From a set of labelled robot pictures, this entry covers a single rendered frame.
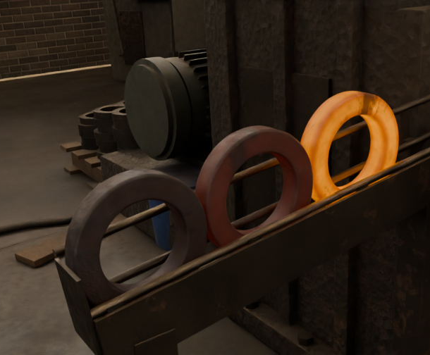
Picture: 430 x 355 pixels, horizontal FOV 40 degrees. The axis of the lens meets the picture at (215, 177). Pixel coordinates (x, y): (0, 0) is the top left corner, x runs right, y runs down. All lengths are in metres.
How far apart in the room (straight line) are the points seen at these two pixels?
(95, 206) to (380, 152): 0.48
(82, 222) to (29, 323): 1.22
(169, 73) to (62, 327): 0.91
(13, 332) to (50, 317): 0.11
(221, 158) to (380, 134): 0.30
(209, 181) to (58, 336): 1.12
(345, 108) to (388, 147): 0.12
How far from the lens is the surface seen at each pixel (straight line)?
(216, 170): 0.75
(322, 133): 0.86
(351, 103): 0.89
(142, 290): 0.73
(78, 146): 3.19
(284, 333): 1.57
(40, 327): 1.86
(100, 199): 0.68
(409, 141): 1.09
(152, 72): 2.11
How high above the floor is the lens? 0.95
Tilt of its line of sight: 19 degrees down
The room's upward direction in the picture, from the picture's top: 3 degrees counter-clockwise
